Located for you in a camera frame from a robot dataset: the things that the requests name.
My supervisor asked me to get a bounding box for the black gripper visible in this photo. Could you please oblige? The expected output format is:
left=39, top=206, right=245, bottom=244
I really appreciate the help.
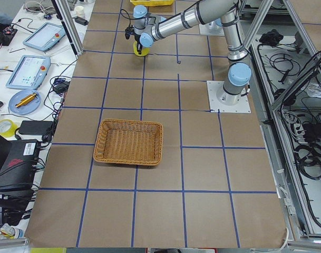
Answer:
left=133, top=36, right=143, bottom=53

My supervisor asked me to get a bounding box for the yellow packing tape roll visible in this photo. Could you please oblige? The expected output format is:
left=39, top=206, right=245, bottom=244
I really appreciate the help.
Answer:
left=133, top=41, right=150, bottom=57

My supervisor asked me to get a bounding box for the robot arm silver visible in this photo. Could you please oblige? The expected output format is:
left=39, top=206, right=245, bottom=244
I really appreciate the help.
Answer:
left=125, top=1, right=252, bottom=105
left=208, top=18, right=222, bottom=30

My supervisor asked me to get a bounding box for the yellow tape roll on desk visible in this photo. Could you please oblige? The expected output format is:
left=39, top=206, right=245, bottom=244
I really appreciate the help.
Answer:
left=0, top=119, right=18, bottom=138

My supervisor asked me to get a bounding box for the yellow plastic basket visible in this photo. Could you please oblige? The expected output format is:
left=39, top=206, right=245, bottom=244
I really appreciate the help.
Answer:
left=130, top=0, right=174, bottom=7

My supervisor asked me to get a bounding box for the small black adapter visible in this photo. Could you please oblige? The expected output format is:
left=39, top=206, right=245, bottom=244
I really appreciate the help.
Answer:
left=74, top=16, right=89, bottom=26

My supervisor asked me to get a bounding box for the white paper cup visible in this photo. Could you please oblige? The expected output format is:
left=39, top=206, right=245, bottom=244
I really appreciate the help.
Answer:
left=74, top=5, right=85, bottom=18

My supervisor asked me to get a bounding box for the upper teach pendant tablet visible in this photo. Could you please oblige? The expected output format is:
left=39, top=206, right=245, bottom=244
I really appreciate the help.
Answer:
left=23, top=22, right=66, bottom=52

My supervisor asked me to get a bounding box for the teach pendant tablet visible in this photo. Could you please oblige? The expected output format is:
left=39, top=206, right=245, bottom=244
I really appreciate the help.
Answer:
left=23, top=22, right=66, bottom=52
left=6, top=55, right=51, bottom=90

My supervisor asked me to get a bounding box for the brown wicker basket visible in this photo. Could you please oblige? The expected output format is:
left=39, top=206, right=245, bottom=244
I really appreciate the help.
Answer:
left=93, top=119, right=163, bottom=166

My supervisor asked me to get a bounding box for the lower teach pendant tablet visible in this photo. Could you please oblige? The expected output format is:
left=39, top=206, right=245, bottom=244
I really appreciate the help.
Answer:
left=6, top=55, right=51, bottom=90

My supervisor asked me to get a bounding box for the brass cylinder tool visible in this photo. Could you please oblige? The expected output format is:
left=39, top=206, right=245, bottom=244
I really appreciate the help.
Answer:
left=15, top=93, right=37, bottom=108

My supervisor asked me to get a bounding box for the blue plate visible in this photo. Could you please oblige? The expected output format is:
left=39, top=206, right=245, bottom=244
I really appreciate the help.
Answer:
left=8, top=89, right=41, bottom=115

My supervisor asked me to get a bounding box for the black cloth bundle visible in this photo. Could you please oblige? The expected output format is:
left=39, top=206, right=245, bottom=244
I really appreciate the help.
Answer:
left=259, top=29, right=284, bottom=46

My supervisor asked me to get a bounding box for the black power adapter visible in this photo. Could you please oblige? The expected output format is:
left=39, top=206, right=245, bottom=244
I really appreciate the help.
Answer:
left=18, top=121, right=53, bottom=135

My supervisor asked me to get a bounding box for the black computer box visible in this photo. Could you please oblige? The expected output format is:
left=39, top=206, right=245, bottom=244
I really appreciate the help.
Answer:
left=0, top=135, right=41, bottom=194

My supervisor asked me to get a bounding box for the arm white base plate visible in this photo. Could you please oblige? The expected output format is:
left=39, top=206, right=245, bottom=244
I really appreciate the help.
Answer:
left=207, top=81, right=251, bottom=113
left=199, top=23, right=224, bottom=36

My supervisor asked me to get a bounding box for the aluminium frame post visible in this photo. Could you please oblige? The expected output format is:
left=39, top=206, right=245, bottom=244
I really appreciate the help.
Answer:
left=52, top=0, right=83, bottom=56

